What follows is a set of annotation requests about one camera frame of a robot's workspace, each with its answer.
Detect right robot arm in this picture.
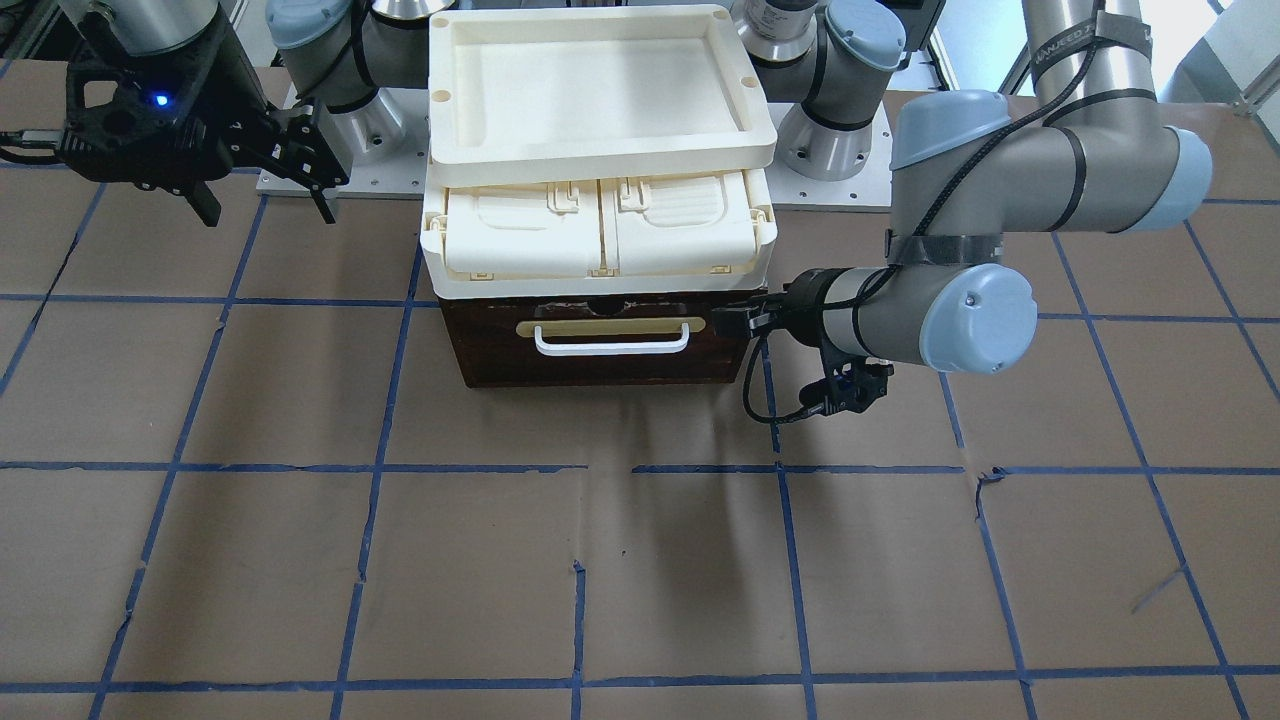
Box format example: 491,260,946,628
56,1,453,227

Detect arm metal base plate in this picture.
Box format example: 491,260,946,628
765,106,893,213
256,82,433,199

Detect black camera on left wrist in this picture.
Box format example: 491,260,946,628
797,354,893,419

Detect dark brown drawer cabinet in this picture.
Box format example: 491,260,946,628
436,292,771,389

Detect cream plastic storage box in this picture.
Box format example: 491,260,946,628
420,170,778,300

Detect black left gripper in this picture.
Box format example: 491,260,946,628
712,291,801,340

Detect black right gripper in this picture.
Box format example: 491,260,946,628
58,20,351,227

